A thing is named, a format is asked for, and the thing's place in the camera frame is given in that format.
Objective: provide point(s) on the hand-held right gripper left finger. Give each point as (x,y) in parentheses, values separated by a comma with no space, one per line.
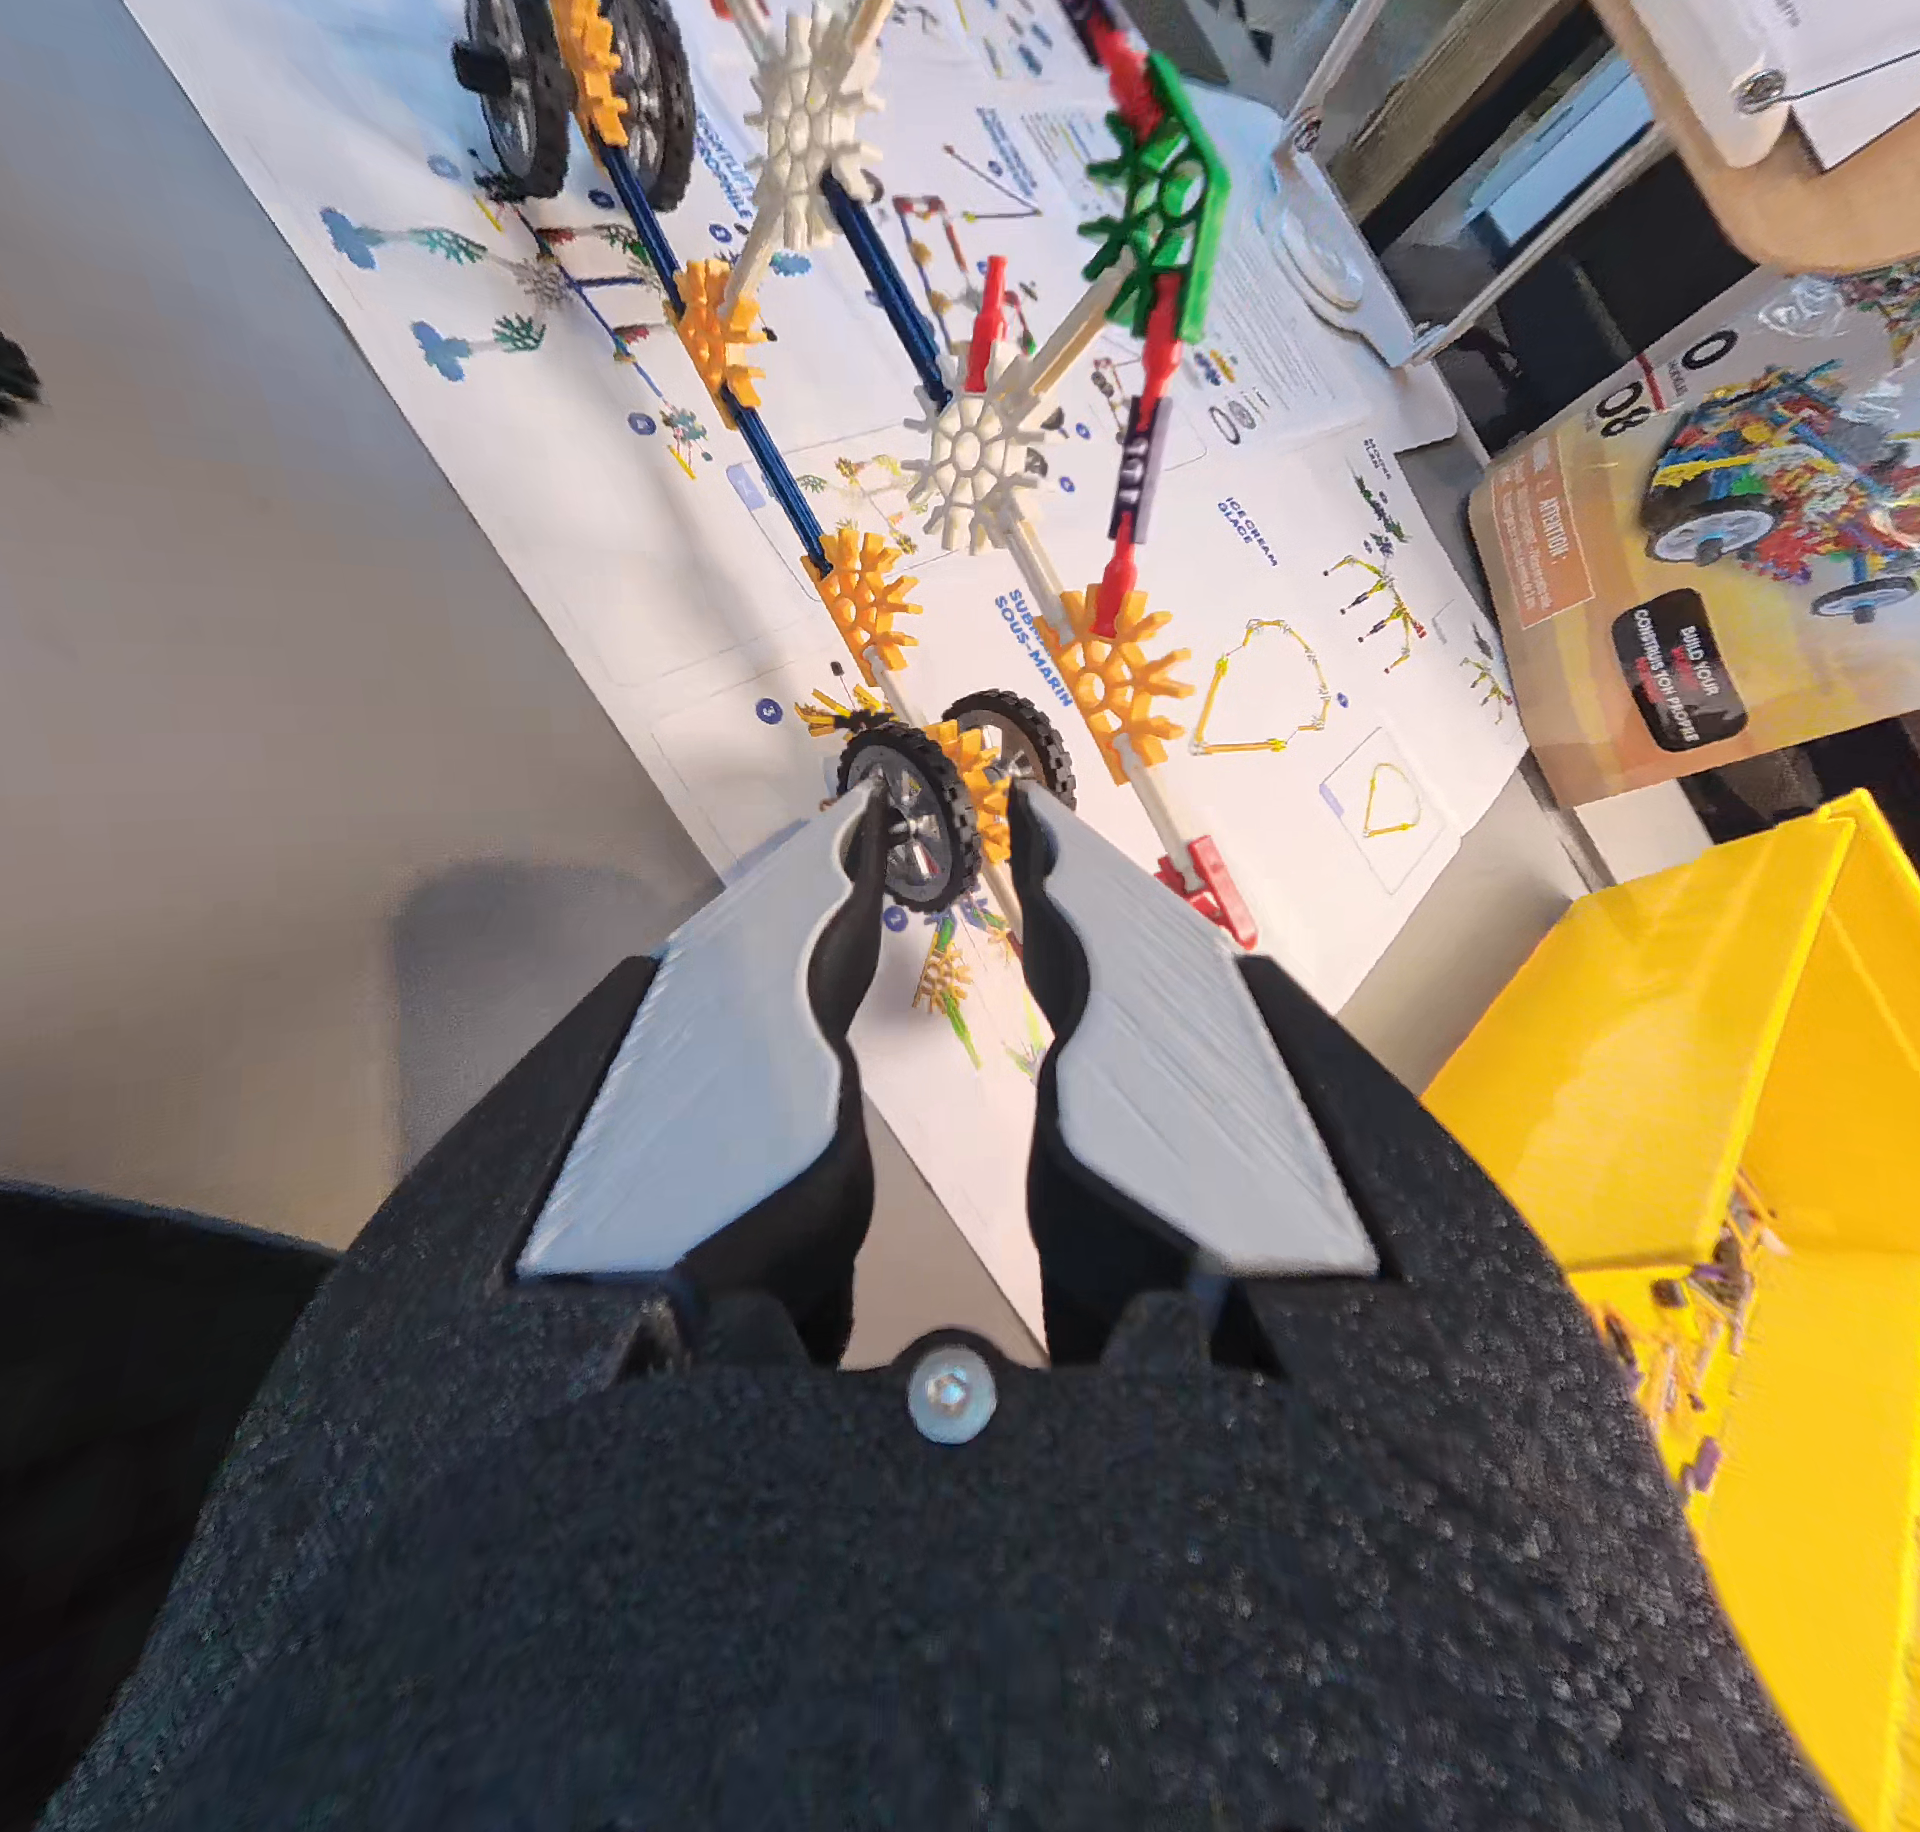
(691,1113)

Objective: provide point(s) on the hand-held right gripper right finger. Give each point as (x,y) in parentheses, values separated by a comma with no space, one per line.
(1215,1113)

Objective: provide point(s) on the black toy wheel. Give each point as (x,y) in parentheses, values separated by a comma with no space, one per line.
(646,79)
(1015,730)
(513,61)
(900,814)

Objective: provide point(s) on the colourful rod and connector model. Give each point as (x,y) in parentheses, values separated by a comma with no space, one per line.
(976,468)

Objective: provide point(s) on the black snowflake connector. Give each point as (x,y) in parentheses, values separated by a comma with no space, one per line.
(13,372)

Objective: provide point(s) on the grey desk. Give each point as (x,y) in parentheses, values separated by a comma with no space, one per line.
(241,751)

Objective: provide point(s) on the yellow plastic bin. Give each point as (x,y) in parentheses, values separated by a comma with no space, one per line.
(1682,1053)

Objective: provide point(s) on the colourful cardboard toy box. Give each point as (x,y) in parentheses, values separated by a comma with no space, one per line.
(1622,604)

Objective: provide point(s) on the white instruction sheet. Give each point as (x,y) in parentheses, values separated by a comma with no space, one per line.
(542,453)

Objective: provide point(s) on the white stand base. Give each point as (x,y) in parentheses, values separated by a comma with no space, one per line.
(1351,213)

